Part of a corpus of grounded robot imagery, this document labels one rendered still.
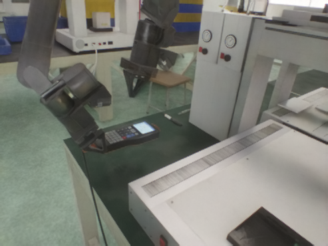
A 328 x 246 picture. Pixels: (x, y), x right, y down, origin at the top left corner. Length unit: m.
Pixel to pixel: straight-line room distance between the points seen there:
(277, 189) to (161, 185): 0.29
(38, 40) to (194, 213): 0.48
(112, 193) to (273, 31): 0.63
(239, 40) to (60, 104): 0.58
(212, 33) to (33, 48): 0.60
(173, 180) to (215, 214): 0.13
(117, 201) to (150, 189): 0.15
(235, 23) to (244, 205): 0.56
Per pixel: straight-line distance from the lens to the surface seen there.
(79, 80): 0.54
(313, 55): 0.67
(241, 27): 0.82
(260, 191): 0.62
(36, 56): 0.53
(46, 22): 0.55
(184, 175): 0.60
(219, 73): 0.89
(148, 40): 0.61
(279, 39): 0.70
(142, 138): 0.67
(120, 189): 0.71
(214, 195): 0.57
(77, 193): 1.09
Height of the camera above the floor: 1.26
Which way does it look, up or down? 29 degrees down
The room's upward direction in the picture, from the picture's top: 4 degrees clockwise
